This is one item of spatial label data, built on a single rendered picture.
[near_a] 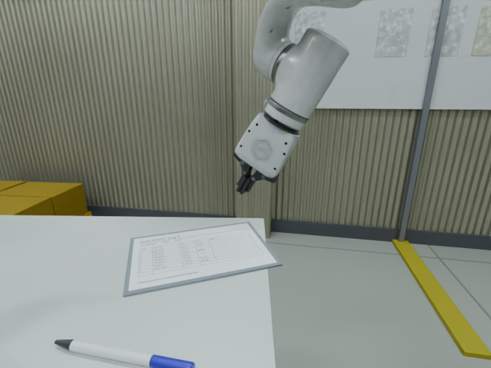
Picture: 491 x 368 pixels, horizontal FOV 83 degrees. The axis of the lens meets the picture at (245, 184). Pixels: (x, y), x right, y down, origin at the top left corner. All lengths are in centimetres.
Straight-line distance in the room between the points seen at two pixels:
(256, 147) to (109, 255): 31
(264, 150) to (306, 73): 16
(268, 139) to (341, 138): 187
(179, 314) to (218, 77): 220
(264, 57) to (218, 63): 190
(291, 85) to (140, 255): 37
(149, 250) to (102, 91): 251
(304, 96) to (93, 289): 42
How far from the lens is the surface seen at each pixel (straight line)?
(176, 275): 40
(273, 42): 54
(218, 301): 36
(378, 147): 245
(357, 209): 257
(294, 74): 51
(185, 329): 33
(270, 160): 54
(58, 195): 274
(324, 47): 51
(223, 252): 44
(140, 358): 31
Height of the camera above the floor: 120
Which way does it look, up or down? 18 degrees down
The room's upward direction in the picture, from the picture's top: straight up
